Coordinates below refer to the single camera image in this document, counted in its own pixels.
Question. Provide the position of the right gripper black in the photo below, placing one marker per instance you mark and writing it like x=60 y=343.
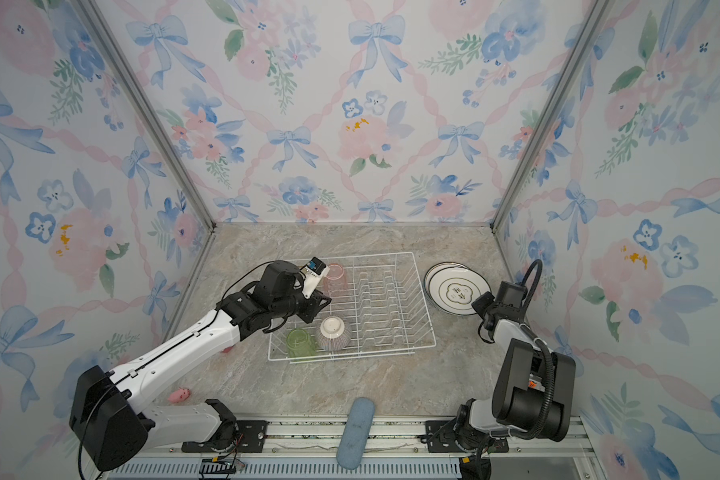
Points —
x=481 y=302

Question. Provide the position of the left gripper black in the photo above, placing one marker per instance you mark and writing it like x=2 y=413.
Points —
x=315 y=305

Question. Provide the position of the green translucent cup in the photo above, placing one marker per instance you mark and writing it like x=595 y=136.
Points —
x=300 y=344

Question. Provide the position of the white plate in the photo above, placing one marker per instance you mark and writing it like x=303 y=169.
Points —
x=453 y=287

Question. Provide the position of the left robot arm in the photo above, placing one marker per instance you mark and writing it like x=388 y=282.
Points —
x=113 y=414

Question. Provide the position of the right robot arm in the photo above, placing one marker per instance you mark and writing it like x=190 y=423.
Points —
x=533 y=395

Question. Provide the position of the pink translucent cup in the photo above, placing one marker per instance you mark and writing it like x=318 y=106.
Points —
x=335 y=281

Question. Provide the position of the ribbed ceramic bowl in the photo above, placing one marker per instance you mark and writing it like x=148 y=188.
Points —
x=333 y=335

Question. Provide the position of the pink small toy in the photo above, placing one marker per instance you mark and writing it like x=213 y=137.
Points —
x=179 y=395

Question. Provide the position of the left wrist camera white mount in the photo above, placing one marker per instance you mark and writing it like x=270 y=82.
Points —
x=313 y=272

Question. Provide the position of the white wire dish rack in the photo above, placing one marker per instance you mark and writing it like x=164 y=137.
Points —
x=385 y=311

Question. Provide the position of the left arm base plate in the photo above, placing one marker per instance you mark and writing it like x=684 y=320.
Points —
x=245 y=436

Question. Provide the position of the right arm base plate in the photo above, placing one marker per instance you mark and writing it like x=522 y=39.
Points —
x=444 y=436

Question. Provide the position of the aluminium front rail frame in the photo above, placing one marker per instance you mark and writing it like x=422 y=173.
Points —
x=291 y=447

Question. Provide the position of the aluminium corner post left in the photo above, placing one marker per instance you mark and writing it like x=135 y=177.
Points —
x=93 y=19

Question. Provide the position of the aluminium corner post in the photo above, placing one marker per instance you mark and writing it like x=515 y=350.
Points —
x=93 y=19
x=549 y=113

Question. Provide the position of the aluminium corner post right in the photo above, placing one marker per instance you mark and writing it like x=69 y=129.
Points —
x=549 y=113

